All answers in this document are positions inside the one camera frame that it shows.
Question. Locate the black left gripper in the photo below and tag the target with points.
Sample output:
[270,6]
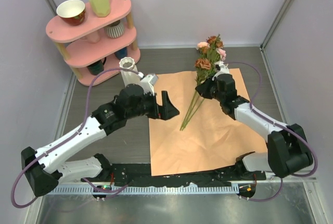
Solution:
[166,111]

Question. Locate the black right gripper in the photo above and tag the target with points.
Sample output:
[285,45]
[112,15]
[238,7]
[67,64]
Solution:
[203,89]

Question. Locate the pink flower stems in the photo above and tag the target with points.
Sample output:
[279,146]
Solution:
[221,53]

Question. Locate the orange-brown flower stems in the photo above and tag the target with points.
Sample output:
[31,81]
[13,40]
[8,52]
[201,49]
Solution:
[205,63]

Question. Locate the orange wrapping paper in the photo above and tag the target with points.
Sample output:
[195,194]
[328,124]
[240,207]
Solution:
[211,139]

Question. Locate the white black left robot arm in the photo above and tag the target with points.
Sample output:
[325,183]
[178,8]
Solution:
[48,166]

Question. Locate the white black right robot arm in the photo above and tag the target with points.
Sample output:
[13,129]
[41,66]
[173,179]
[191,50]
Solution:
[287,149]

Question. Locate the white ribbed ceramic vase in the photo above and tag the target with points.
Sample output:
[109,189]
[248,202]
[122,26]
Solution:
[129,71]

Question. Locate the dark blue cup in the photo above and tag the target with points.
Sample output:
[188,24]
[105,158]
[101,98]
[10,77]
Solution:
[121,53]

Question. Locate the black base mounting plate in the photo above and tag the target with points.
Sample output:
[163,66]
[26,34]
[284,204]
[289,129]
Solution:
[139,175]

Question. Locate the dark green mug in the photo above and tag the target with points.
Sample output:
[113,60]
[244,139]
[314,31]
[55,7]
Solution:
[97,67]

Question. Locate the pink three-tier shelf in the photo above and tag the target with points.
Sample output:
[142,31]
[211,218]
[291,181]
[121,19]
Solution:
[87,50]

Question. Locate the grey ribbed ceramic pot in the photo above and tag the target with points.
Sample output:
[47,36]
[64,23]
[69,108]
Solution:
[114,30]

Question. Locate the pink cup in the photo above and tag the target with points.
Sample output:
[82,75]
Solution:
[93,37]

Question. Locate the red bowl white inside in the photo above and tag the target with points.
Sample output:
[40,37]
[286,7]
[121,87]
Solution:
[72,12]

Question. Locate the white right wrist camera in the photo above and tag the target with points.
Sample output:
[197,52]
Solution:
[221,68]

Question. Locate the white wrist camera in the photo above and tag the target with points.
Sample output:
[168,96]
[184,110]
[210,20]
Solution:
[147,82]
[221,68]

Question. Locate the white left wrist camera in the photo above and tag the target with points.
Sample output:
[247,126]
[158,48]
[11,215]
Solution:
[147,82]

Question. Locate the white slotted cable duct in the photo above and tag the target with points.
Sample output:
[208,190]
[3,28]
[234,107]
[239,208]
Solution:
[84,189]

